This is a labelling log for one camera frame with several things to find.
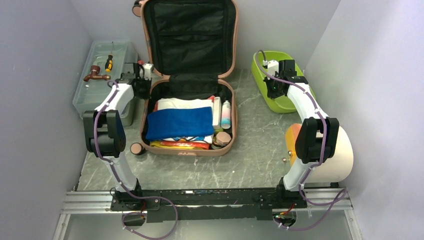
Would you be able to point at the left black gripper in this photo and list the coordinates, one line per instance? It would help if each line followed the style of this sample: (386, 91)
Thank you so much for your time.
(145, 95)

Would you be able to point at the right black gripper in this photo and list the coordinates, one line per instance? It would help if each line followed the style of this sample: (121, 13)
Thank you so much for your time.
(271, 94)

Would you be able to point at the green plastic tray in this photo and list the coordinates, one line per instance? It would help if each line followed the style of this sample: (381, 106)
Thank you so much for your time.
(281, 104)

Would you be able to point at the pink hard-shell suitcase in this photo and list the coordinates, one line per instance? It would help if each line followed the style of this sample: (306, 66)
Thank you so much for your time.
(192, 47)

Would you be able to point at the cream appliance with orange rim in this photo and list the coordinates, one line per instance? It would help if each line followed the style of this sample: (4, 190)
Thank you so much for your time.
(334, 169)

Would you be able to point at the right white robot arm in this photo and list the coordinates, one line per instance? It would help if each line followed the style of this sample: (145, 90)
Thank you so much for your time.
(317, 137)

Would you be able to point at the white folded shirt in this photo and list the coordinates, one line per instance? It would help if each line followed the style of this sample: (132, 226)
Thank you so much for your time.
(176, 103)

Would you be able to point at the yellow black screwdriver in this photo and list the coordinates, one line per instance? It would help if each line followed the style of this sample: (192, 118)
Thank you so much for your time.
(109, 62)

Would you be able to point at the translucent plastic toolbox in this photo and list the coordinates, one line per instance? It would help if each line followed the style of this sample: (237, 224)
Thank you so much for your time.
(90, 94)

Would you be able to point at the brown brass faucet valve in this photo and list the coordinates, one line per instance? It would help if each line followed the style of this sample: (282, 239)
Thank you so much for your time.
(95, 74)

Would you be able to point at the pink blue spray bottle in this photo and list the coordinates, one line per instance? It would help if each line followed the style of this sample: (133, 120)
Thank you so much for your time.
(226, 110)

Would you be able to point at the white cosmetic box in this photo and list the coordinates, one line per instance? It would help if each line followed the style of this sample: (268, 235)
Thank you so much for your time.
(217, 108)

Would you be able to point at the blue folded towel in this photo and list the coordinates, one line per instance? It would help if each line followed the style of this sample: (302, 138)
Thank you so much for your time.
(172, 123)

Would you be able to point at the red printed package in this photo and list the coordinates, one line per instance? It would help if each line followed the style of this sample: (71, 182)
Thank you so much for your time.
(185, 144)

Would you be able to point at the pink hexagonal lid jar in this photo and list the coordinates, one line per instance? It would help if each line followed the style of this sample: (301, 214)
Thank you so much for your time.
(220, 140)

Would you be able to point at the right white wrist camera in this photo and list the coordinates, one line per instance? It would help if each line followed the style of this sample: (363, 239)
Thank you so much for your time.
(272, 68)

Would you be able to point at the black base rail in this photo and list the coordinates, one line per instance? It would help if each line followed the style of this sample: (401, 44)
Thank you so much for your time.
(211, 204)

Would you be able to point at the aluminium frame profile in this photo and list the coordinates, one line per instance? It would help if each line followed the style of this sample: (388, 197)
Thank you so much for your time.
(317, 199)

